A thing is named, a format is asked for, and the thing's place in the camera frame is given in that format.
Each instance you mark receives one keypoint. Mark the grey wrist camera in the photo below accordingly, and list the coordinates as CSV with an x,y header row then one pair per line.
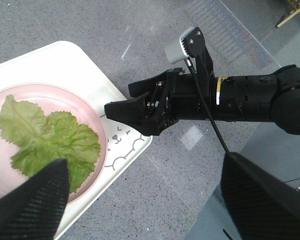
x,y
190,44

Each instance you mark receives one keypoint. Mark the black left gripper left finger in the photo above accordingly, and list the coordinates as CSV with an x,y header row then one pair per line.
x,y
33,211

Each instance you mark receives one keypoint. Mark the wooden furniture piece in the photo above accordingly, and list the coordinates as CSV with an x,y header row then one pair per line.
x,y
295,9

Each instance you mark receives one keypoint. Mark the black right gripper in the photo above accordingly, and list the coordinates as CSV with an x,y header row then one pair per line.
x,y
161,101

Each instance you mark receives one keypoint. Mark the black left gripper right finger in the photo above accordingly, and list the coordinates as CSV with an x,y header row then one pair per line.
x,y
261,206

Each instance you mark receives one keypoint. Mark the green lettuce leaf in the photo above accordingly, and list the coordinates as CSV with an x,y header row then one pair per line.
x,y
42,139

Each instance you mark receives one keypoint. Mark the cream bear serving tray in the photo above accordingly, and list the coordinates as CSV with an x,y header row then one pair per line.
x,y
61,77

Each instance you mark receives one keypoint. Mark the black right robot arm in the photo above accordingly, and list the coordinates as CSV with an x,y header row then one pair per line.
x,y
260,98

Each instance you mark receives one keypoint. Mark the pink round plate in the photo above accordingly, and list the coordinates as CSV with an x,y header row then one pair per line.
x,y
50,98

